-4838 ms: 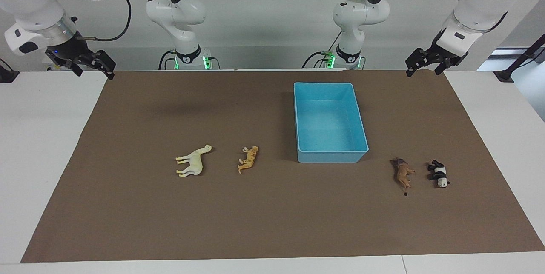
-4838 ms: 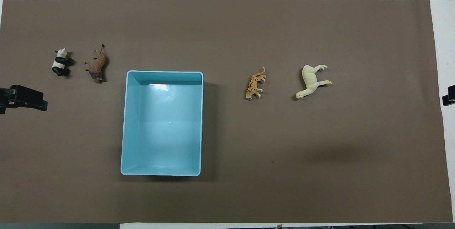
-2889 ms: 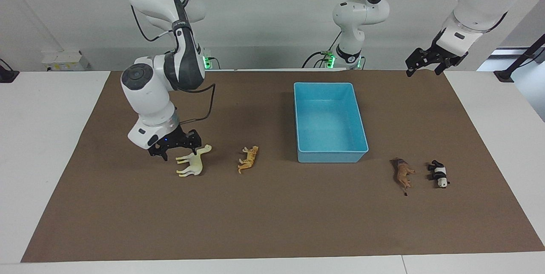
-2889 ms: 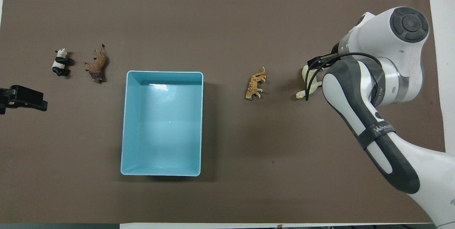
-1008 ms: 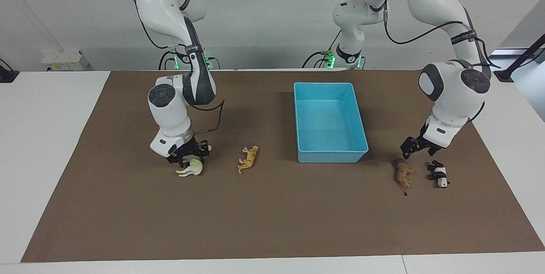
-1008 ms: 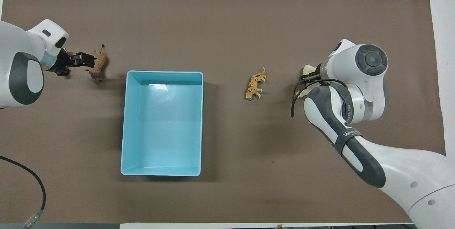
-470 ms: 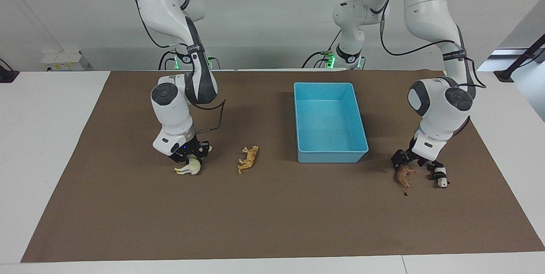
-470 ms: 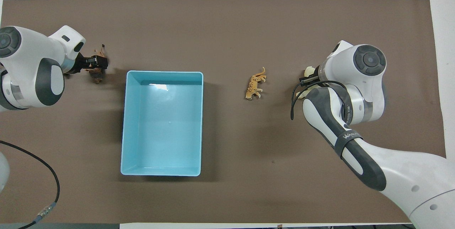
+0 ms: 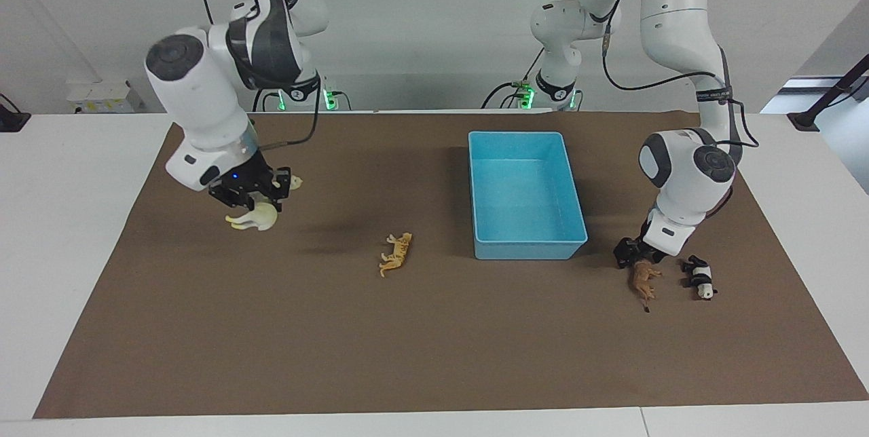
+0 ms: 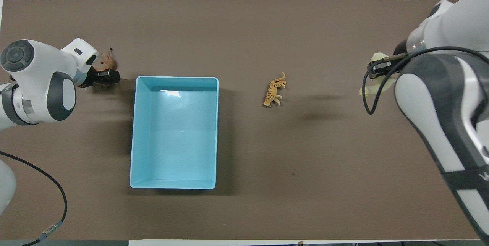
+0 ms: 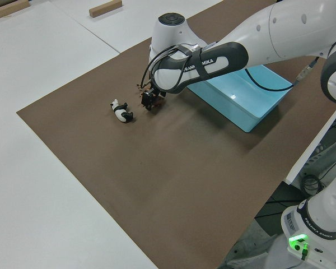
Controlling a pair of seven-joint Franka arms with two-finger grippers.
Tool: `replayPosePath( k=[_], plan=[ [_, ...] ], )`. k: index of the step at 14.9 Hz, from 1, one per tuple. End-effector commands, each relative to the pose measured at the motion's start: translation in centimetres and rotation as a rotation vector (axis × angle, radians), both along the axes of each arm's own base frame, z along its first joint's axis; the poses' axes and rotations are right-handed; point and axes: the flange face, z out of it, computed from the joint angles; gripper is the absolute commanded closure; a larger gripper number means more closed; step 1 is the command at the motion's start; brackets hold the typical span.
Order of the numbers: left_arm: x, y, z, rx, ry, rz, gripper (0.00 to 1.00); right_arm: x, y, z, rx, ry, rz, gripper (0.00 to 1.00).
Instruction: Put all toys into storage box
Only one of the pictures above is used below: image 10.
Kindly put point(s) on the brown lion toy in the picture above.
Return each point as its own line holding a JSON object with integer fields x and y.
{"x": 107, "y": 62}

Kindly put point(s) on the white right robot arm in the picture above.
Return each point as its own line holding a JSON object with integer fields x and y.
{"x": 439, "y": 104}

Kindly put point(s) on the orange striped tiger toy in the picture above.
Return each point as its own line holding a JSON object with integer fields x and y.
{"x": 272, "y": 93}

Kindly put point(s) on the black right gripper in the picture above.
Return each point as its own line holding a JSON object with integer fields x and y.
{"x": 400, "y": 48}

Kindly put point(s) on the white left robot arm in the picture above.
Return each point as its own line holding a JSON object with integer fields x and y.
{"x": 38, "y": 85}

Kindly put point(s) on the brown table mat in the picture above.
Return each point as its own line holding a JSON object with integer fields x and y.
{"x": 267, "y": 28}

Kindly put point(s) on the light blue storage box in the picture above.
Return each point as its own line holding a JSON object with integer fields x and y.
{"x": 175, "y": 135}

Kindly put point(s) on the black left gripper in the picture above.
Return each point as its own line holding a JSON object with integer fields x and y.
{"x": 88, "y": 78}

